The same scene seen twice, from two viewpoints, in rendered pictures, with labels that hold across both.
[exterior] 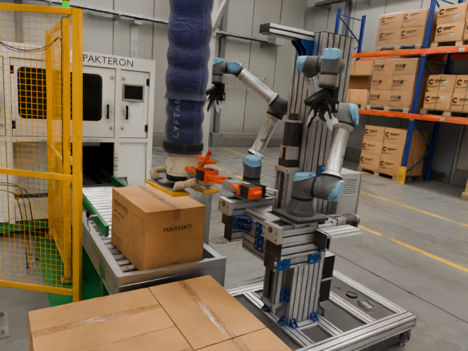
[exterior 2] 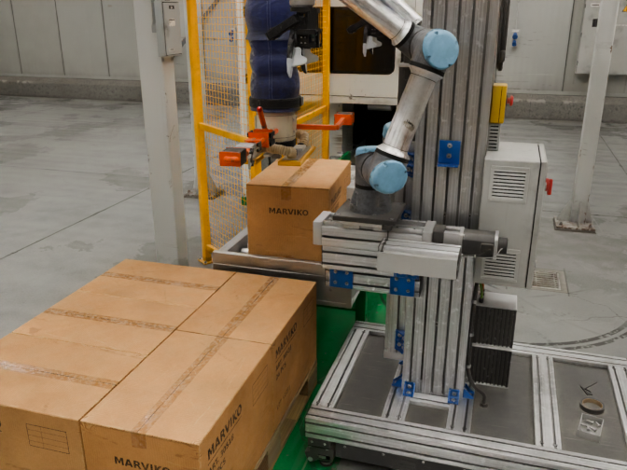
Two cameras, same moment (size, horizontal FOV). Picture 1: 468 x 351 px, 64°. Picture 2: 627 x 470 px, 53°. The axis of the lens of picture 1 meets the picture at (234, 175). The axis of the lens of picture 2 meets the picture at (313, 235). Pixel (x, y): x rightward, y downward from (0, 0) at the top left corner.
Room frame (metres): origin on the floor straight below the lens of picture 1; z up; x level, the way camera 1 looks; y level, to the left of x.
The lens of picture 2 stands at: (0.47, -1.88, 1.70)
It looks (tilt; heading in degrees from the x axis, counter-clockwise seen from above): 20 degrees down; 50
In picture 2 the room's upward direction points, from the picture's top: straight up
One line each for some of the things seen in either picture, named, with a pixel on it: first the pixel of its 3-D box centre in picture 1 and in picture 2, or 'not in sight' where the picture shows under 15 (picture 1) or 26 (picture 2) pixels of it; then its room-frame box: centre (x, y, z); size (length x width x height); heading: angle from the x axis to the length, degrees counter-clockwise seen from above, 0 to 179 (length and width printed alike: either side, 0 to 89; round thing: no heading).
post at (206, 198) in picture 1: (204, 238); not in sight; (2.88, 0.20, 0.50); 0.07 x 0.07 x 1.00; 33
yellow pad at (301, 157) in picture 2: (195, 182); (297, 151); (2.17, 0.23, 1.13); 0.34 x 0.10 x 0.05; 39
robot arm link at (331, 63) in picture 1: (330, 62); not in sight; (1.71, -0.38, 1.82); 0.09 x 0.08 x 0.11; 152
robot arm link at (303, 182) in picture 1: (304, 184); (372, 163); (2.01, -0.39, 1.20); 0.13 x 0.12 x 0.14; 62
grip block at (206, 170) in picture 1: (206, 174); (260, 138); (1.91, 0.14, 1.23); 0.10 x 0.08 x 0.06; 129
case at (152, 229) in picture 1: (155, 224); (302, 209); (2.42, 0.50, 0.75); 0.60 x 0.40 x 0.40; 37
